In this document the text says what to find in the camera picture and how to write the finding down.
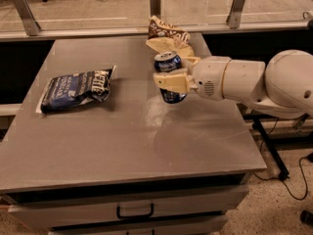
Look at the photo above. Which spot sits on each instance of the metal railing bracket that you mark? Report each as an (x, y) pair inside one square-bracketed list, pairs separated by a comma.
[(30, 25), (235, 15), (155, 7)]

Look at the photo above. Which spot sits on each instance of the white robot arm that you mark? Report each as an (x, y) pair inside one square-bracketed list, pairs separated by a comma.
[(282, 88)]

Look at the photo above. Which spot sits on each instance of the blue kettle chips bag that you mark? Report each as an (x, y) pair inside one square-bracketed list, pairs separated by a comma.
[(73, 90)]

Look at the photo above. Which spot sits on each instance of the upper grey drawer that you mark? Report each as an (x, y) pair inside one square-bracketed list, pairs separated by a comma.
[(124, 207)]

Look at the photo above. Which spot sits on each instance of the middle metal railing bracket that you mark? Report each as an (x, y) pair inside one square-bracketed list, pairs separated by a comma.
[(155, 7)]

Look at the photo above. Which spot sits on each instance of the right metal railing bracket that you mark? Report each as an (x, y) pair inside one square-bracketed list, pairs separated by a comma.
[(235, 15)]

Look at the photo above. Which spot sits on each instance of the black object on floor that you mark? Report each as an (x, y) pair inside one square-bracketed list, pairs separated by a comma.
[(306, 217)]

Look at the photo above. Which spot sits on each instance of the black table leg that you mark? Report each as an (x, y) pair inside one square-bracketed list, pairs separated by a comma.
[(284, 173)]

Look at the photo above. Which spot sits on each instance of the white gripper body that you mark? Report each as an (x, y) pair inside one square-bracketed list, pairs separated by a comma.
[(208, 77)]

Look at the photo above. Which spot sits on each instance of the lower grey drawer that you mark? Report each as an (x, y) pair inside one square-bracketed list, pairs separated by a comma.
[(196, 225)]

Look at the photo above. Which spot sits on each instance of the blue pepsi can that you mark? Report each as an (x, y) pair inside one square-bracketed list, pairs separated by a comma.
[(166, 62)]

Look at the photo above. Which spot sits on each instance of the left metal railing bracket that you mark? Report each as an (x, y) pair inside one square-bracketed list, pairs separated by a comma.
[(30, 25)]

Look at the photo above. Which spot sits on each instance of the grey drawer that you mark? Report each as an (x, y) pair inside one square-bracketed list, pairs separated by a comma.
[(124, 207), (196, 225)]

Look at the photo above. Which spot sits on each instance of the brown and cream chips bag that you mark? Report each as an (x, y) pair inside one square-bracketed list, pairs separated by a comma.
[(165, 37)]

